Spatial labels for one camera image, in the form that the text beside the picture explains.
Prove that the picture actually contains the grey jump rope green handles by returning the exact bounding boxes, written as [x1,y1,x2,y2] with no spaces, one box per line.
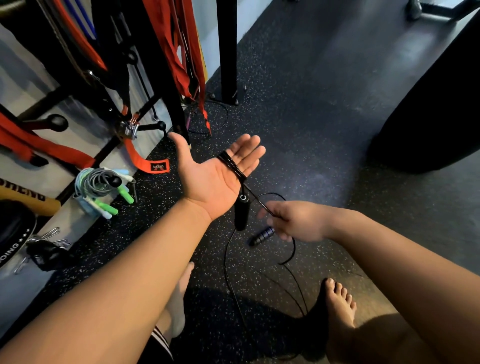
[73,167,136,220]

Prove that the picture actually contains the person's right hand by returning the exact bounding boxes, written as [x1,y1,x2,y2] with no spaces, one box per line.
[257,200,338,243]

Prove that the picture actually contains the person's left foot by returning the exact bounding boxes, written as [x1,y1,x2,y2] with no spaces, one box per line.
[155,261,196,344]

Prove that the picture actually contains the person's right forearm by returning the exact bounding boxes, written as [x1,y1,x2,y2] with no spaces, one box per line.
[326,208,480,364]

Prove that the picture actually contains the blue tube band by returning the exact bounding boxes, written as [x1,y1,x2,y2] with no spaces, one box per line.
[63,0,97,40]

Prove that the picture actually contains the red hanging straps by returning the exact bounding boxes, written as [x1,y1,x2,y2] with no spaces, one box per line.
[142,0,212,136]

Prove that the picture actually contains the black metal post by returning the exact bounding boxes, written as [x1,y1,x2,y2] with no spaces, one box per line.
[216,0,240,106]

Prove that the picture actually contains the thin black floor cord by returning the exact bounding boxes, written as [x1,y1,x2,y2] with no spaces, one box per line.
[184,98,230,136]

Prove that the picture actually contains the silver metal buckle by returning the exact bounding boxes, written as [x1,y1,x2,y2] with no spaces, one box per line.
[118,115,141,140]

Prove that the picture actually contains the black round pad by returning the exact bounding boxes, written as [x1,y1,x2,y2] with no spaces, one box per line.
[0,200,37,269]

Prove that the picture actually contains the person's right leg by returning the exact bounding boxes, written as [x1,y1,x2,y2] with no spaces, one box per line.
[323,277,447,364]

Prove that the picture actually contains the person's left forearm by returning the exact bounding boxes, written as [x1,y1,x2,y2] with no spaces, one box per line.
[0,198,212,364]

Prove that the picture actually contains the silver metal hooks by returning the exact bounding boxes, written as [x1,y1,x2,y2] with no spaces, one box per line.
[13,226,73,275]

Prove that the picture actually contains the black shorts with white stripes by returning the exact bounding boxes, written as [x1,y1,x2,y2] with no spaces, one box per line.
[137,325,175,364]

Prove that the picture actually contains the black wall rack frame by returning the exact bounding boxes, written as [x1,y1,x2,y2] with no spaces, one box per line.
[0,0,192,205]

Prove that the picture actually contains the black jump rope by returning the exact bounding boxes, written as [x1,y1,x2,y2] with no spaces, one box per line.
[217,150,310,328]

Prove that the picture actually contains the yellow padded bar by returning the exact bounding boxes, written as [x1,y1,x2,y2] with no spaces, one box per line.
[0,178,62,217]

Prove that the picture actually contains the red resistance band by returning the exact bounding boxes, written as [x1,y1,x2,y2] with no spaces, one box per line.
[0,112,96,170]

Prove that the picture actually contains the orange strap with black label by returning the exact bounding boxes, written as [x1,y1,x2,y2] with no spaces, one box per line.
[121,105,171,175]

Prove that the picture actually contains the black punching bag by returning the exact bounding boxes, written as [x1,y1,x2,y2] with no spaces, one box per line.
[367,10,480,174]

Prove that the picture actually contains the person's left hand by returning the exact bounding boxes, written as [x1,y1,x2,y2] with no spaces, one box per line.
[168,131,266,222]

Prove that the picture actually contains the red tube band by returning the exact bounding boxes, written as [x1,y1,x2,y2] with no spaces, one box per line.
[52,0,109,73]

